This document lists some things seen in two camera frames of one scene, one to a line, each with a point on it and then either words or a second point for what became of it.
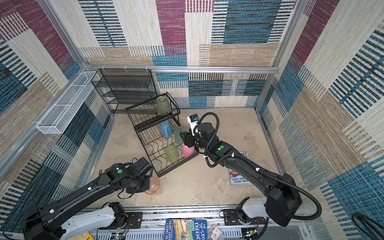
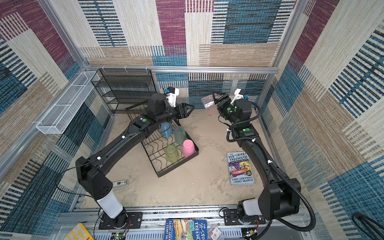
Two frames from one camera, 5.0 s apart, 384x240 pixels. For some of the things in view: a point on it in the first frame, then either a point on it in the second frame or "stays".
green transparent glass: x=172 y=154 stays
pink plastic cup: x=187 y=151 stays
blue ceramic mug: x=166 y=128 stays
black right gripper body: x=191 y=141 → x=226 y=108
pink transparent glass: x=154 y=186 → x=208 y=101
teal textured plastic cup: x=178 y=138 stays
